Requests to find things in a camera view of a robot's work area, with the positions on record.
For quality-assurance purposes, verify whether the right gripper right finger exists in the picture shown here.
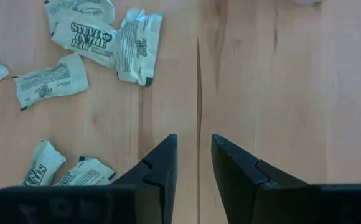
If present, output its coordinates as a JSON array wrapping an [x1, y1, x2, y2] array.
[[210, 133, 309, 224]]

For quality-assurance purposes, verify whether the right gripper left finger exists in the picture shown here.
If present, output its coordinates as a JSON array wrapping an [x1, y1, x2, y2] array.
[[111, 133, 179, 224]]

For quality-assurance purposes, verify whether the clear plastic container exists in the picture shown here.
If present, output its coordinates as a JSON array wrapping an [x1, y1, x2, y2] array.
[[288, 0, 324, 5]]

